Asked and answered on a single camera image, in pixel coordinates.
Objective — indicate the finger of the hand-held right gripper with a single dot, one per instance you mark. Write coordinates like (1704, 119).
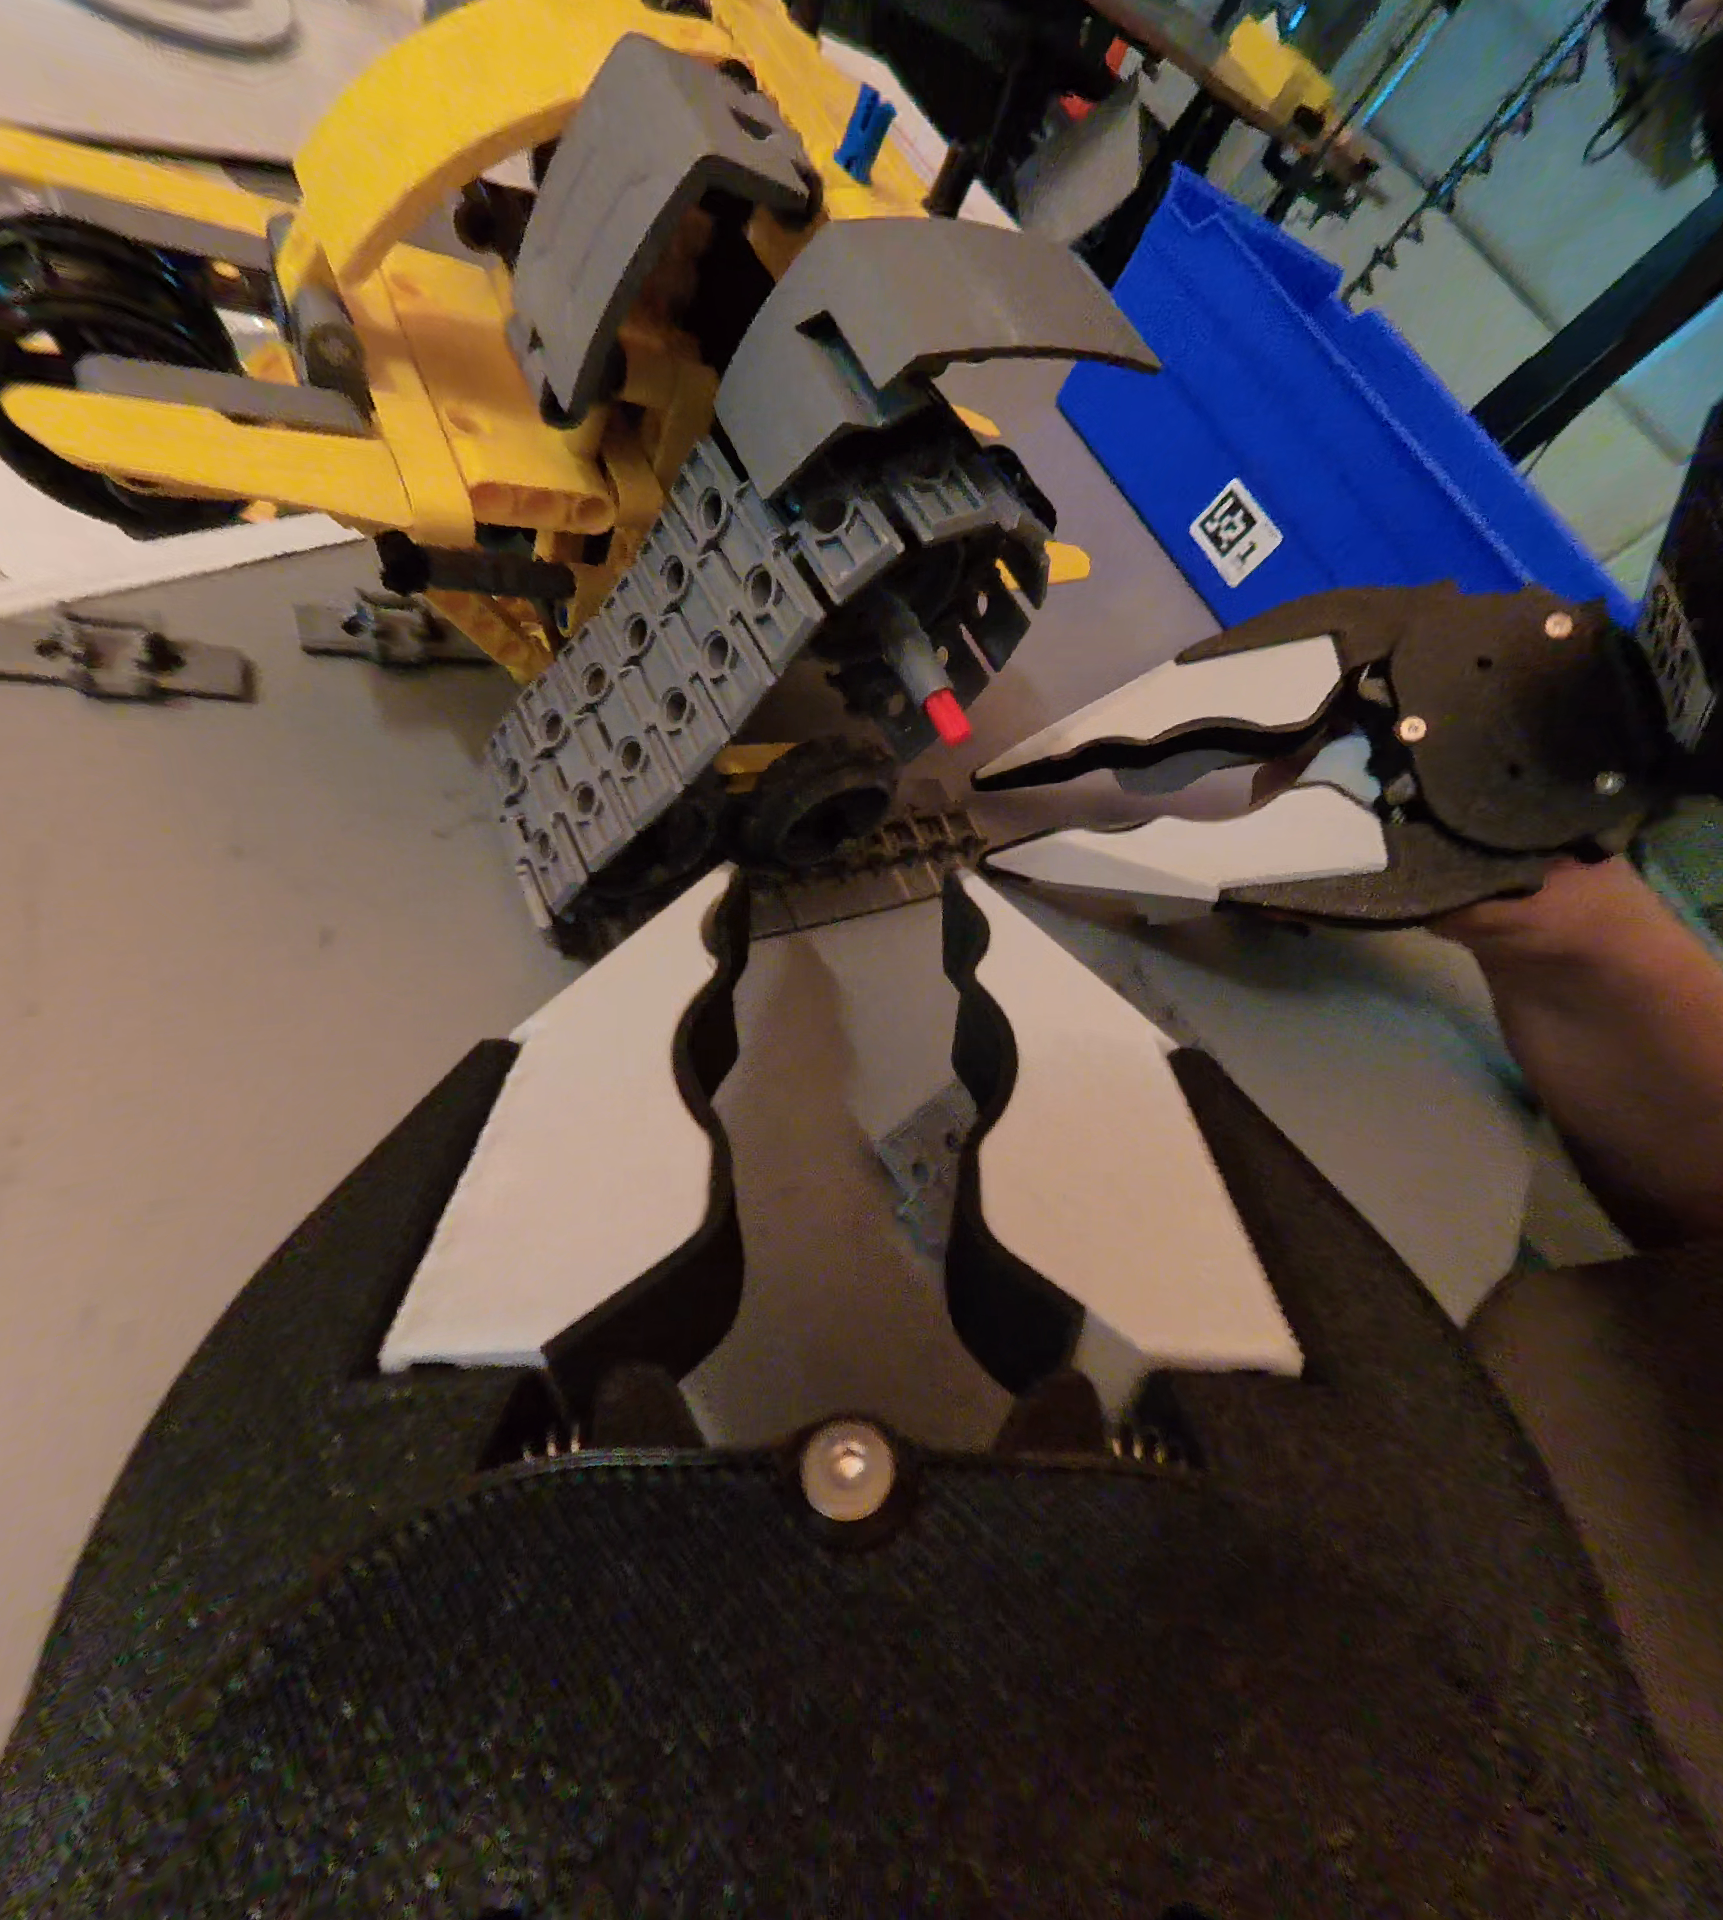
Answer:
(1221, 854)
(1221, 691)

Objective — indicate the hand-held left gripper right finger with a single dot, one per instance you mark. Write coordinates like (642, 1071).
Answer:
(1132, 1200)

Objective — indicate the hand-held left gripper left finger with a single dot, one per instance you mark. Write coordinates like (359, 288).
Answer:
(545, 1200)

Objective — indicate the grey toy track belt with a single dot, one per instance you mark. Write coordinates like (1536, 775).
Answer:
(637, 660)

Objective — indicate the yellow toy brick robot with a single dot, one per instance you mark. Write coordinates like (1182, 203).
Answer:
(428, 298)

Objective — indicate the person's right forearm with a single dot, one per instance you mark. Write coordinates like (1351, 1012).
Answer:
(1657, 1078)

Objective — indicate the single grey track link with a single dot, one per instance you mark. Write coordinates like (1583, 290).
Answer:
(113, 656)
(383, 631)

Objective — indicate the blue storage bin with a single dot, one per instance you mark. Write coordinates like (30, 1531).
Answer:
(1326, 420)

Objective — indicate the grey angled panel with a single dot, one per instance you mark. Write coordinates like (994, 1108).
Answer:
(1086, 164)

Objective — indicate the yellow box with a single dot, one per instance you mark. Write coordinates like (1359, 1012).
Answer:
(1280, 74)

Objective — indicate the person's clothed body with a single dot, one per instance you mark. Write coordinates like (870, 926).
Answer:
(1702, 1501)

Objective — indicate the printed instruction sheet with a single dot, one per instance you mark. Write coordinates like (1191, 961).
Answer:
(51, 554)

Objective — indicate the wooden desk black frame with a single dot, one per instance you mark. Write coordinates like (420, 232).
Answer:
(1627, 318)

